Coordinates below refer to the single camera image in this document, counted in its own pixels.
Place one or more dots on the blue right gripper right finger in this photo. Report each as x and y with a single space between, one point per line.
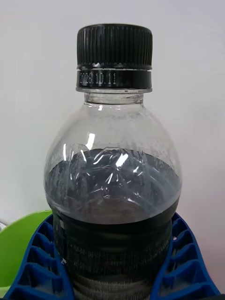
185 267

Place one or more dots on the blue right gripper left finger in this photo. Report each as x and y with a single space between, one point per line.
39 264

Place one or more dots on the dark drink bottle black cap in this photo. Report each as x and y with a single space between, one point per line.
112 187

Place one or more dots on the green plastic bin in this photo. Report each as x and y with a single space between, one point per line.
14 246

